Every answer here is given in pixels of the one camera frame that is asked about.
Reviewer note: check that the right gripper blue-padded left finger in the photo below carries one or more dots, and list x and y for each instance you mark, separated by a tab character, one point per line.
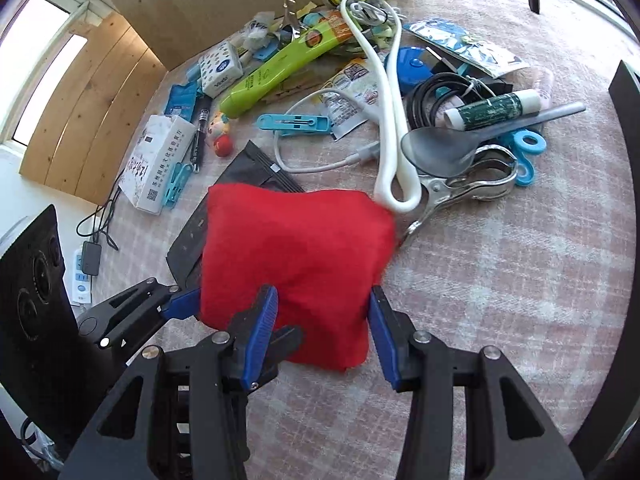
170	415

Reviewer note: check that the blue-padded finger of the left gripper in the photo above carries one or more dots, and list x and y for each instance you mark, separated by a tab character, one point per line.
280	342
138	312

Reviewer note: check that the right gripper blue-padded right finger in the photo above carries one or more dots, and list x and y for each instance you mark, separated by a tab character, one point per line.
509	434

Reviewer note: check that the red cloth pouch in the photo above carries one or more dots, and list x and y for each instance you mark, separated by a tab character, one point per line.
323	251

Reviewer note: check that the black foil pouch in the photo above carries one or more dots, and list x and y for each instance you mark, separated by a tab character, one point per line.
252	169

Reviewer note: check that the white massager with grey balls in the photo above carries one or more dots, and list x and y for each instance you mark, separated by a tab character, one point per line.
397	185

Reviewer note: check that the white floor power strip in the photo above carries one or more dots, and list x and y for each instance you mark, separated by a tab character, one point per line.
81	282

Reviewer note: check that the black storage tray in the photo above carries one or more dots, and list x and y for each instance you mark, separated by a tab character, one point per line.
606	444

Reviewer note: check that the white tissue box red print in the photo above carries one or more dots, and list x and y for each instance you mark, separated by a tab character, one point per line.
162	143

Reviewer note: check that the cartoon figurine red base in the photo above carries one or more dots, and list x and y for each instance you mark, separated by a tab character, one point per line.
218	135

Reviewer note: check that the black pen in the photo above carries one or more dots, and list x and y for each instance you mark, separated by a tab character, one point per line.
200	118

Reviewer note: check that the blue plastic clothespin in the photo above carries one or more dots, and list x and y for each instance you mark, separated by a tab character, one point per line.
290	124

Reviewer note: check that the large metal spring clamp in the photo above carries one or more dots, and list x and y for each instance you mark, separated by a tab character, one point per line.
491	176

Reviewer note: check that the small dotted tissue pack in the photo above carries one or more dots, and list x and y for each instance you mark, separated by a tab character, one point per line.
220	67

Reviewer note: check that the grey plastic spoon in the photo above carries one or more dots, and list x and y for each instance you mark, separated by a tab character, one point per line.
446	153

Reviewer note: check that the green glue stick tube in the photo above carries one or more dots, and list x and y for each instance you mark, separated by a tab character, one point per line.
494	110

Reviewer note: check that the blue round tape measure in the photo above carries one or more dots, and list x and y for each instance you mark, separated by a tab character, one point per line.
411	69

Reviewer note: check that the green hand cream tube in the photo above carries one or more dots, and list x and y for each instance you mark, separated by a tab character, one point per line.
329	33

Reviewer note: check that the small metal spring clamp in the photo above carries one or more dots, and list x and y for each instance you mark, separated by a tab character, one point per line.
290	28

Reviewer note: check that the pink lotion tube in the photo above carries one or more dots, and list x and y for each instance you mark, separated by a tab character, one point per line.
540	79

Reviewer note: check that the blue patterned plastic bag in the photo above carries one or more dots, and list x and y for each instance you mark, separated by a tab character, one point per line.
493	60

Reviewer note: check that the light blue ring clip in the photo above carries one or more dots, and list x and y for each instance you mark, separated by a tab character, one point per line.
523	144

